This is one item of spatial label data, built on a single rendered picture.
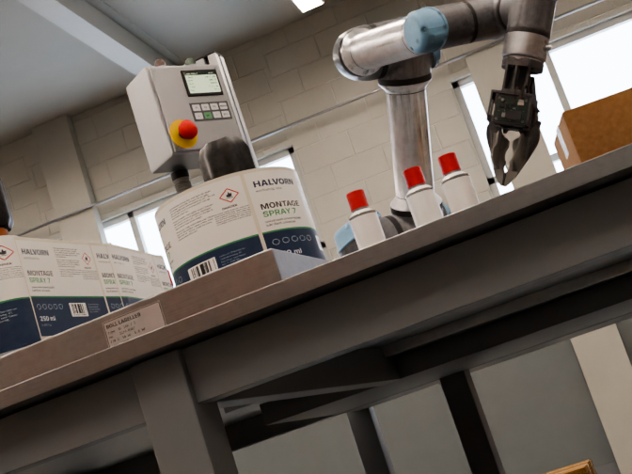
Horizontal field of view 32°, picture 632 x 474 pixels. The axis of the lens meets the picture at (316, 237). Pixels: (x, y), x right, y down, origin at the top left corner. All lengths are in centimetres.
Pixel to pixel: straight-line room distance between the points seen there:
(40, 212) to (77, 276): 688
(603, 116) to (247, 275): 107
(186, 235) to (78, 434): 31
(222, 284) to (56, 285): 43
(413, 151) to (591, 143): 46
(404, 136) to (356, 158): 531
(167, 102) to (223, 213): 80
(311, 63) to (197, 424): 684
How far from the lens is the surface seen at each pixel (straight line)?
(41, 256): 155
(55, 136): 841
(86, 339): 125
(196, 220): 137
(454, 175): 189
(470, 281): 106
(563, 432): 734
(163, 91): 214
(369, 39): 212
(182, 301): 119
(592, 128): 207
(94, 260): 165
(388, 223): 238
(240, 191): 137
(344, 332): 109
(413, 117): 234
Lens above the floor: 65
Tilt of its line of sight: 11 degrees up
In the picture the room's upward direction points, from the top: 18 degrees counter-clockwise
